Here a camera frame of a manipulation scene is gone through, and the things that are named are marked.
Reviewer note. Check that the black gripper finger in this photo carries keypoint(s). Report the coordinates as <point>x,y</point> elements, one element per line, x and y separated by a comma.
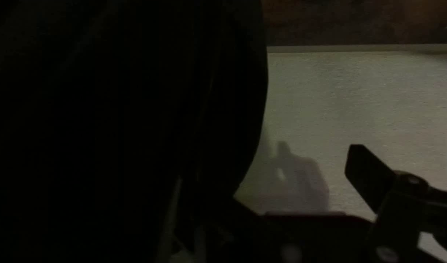
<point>405,207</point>

